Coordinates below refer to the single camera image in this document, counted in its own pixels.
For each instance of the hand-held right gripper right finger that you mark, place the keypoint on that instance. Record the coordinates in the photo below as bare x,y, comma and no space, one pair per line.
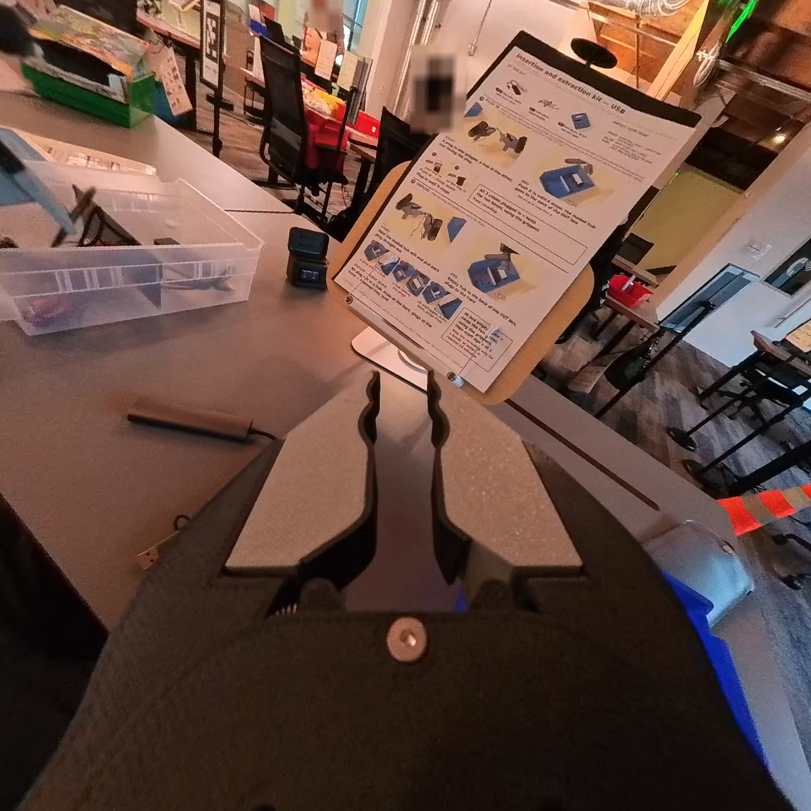
507,500

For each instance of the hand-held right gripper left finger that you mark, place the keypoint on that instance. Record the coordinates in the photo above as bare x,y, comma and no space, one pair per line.
298,500

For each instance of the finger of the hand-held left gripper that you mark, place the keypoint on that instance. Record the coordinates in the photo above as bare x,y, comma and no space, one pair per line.
31,184
77,212

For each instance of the grey USB hub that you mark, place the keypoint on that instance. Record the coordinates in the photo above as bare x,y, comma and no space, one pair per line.
190,419

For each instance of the clear plastic bin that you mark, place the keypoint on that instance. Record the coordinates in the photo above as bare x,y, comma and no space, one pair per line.
209,253

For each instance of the blue plastic bin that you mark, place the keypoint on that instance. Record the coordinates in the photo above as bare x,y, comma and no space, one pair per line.
716,646

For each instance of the white printed paper sheet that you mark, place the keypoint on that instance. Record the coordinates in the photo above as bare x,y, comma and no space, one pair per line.
95,155

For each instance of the green cardboard box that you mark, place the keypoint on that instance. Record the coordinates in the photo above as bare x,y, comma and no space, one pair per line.
88,95

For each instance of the white stand base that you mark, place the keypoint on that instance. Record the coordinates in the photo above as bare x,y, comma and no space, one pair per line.
374,345

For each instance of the marker sign on stand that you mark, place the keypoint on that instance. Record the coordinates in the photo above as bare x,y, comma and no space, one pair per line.
213,44

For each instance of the black office chair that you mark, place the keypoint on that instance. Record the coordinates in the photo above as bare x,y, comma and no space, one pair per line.
285,108

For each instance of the small red bin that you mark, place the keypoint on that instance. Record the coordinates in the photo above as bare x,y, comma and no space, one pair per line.
630,291

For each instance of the orange traffic cone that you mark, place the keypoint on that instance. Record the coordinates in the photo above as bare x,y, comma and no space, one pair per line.
760,507

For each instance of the red plastic bin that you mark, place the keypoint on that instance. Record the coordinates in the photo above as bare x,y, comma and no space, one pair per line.
329,133

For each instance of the grey panel on stand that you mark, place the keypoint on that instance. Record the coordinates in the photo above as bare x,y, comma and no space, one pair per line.
709,298

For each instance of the printed instruction sheet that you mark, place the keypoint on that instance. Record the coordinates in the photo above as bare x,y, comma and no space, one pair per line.
507,190

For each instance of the dark wall picture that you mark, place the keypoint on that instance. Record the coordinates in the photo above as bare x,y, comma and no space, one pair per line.
792,269

